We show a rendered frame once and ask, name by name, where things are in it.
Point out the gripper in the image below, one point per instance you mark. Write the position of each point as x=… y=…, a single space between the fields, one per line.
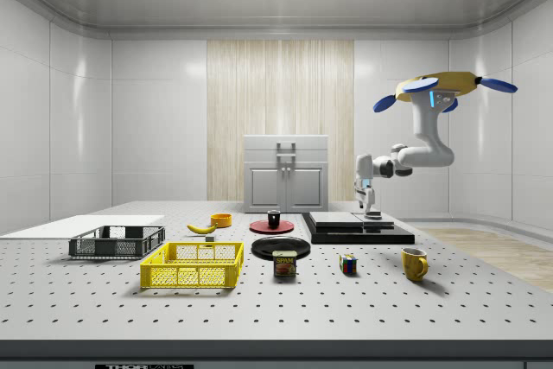
x=365 y=198

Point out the black mug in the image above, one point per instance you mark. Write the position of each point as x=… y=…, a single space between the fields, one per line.
x=273 y=218

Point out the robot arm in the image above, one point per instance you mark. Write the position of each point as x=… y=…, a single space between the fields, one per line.
x=427 y=127

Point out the puzzle cube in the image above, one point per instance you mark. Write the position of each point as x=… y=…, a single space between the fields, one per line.
x=348 y=264

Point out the white cabinet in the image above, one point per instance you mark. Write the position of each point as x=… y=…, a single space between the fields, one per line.
x=285 y=183

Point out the yellow mug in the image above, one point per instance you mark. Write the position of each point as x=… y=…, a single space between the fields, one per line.
x=412 y=265

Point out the flat-sided can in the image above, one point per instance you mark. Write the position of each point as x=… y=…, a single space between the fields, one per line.
x=285 y=264

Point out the black plate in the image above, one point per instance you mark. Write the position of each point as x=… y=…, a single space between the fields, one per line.
x=268 y=246

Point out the red plate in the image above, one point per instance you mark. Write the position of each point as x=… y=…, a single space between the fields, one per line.
x=259 y=227

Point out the drone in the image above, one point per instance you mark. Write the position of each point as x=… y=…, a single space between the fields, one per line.
x=449 y=81

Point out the yellow bowl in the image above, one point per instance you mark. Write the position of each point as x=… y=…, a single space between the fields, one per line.
x=220 y=221

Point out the grey cube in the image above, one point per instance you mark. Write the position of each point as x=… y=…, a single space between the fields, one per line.
x=210 y=239

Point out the banana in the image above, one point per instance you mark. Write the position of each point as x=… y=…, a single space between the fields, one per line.
x=202 y=229

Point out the yellow basket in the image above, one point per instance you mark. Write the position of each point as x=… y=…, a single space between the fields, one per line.
x=190 y=276

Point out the dark grey basket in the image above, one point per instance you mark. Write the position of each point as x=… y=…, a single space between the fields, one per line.
x=112 y=247

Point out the white board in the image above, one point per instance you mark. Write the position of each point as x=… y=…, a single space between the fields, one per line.
x=56 y=225

